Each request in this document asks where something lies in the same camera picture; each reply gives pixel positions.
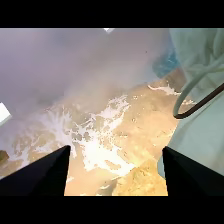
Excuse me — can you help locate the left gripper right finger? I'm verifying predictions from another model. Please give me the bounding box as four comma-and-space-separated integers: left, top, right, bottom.
161, 145, 224, 197

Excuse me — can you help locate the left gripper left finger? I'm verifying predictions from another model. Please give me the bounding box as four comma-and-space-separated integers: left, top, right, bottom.
0, 144, 72, 197

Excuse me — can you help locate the white shirt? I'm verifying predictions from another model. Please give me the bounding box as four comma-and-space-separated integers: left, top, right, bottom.
156, 28, 224, 179

